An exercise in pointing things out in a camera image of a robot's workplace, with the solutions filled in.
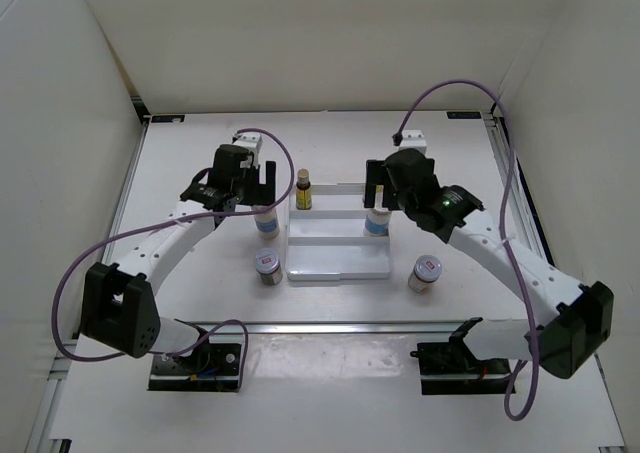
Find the silver-lid spice jar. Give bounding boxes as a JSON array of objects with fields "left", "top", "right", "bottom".
[
  {"left": 251, "top": 205, "right": 280, "bottom": 240},
  {"left": 364, "top": 208, "right": 392, "bottom": 237}
]

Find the yellow sauce bottle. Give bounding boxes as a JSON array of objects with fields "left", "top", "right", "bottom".
[
  {"left": 374, "top": 185, "right": 384, "bottom": 211},
  {"left": 295, "top": 168, "right": 312, "bottom": 210}
]

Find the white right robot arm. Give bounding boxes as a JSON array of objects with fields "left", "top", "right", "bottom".
[{"left": 364, "top": 149, "right": 614, "bottom": 379}]

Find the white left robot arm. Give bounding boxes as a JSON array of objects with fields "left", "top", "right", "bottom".
[{"left": 80, "top": 133, "right": 276, "bottom": 373}]

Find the left dark white-lid jar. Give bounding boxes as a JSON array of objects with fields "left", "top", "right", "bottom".
[{"left": 254, "top": 248, "right": 283, "bottom": 286}]

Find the right dark table label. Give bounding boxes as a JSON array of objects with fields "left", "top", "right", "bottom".
[{"left": 446, "top": 111, "right": 482, "bottom": 120}]

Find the dark table label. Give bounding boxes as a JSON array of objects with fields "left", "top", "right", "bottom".
[
  {"left": 150, "top": 115, "right": 185, "bottom": 124},
  {"left": 446, "top": 111, "right": 482, "bottom": 120}
]

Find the right pale white-lid jar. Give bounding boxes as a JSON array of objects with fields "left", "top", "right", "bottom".
[{"left": 408, "top": 255, "right": 442, "bottom": 293}]

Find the white three-compartment tray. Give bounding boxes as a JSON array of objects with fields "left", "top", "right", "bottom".
[{"left": 285, "top": 183, "right": 392, "bottom": 282}]

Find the left dark table label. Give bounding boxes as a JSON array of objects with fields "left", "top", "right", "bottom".
[{"left": 150, "top": 115, "right": 185, "bottom": 124}]

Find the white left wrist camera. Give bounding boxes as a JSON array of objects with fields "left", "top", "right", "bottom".
[{"left": 232, "top": 132, "right": 263, "bottom": 162}]

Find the left aluminium frame rail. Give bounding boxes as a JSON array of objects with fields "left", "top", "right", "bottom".
[{"left": 59, "top": 95, "right": 149, "bottom": 339}]

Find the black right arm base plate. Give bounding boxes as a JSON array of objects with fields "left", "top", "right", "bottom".
[{"left": 410, "top": 341, "right": 513, "bottom": 396}]

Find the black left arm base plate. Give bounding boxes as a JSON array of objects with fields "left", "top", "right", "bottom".
[{"left": 147, "top": 333, "right": 249, "bottom": 393}]

